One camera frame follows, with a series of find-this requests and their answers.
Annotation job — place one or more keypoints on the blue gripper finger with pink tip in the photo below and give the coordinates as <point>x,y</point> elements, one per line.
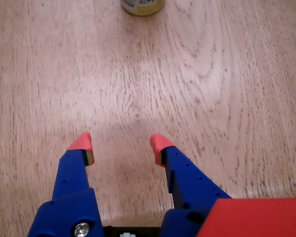
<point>190,182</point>
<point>69,197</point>

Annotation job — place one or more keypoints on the yellow energy drink can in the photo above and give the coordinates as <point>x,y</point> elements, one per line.
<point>143,8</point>

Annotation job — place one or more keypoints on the red camera mount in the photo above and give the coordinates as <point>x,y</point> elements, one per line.
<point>256,219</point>

